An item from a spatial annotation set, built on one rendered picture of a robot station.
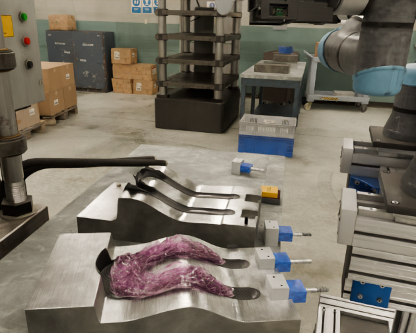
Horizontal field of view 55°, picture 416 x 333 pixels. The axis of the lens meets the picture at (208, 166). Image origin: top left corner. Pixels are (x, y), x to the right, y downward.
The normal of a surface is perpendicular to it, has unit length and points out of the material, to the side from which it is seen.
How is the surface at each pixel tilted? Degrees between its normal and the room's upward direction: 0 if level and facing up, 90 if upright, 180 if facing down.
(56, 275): 0
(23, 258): 0
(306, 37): 90
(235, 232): 90
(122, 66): 100
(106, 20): 90
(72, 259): 0
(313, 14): 82
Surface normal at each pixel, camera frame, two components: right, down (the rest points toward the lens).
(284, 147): -0.22, 0.34
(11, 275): 0.03, -0.94
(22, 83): 0.98, 0.09
